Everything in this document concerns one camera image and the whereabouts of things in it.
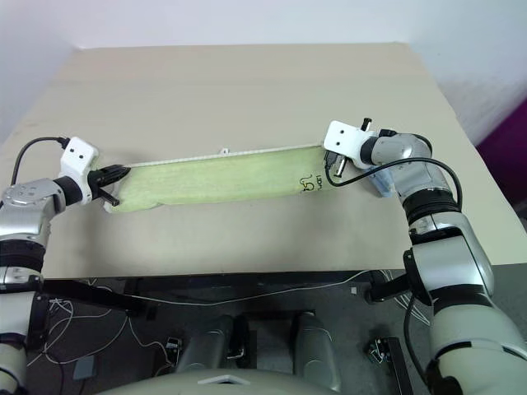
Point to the black floor bar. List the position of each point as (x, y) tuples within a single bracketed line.
[(401, 366)]

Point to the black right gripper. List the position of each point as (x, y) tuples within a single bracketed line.
[(335, 164)]

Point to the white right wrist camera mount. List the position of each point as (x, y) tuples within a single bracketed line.
[(343, 138)]

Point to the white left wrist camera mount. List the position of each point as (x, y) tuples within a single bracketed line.
[(78, 154)]

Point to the purple object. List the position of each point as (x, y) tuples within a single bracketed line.
[(508, 160)]

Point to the grey robot torso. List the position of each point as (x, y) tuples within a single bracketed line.
[(214, 382)]

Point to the black floor clamp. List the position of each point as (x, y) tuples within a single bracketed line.
[(173, 347), (377, 350)]

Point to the small grey floor box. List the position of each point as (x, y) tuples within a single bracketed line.
[(84, 369)]

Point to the light blue plastic piece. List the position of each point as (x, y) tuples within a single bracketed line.
[(383, 185)]

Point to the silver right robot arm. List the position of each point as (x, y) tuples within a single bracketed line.
[(453, 255)]

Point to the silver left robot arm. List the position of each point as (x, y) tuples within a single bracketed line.
[(24, 197)]

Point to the grey rounded robot leg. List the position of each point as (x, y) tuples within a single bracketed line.
[(315, 349), (210, 345)]

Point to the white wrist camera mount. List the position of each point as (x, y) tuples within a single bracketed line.
[(343, 138), (78, 154)]

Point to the light green towel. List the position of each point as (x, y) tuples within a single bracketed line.
[(214, 181)]

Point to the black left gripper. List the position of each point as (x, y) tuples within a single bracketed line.
[(98, 179)]

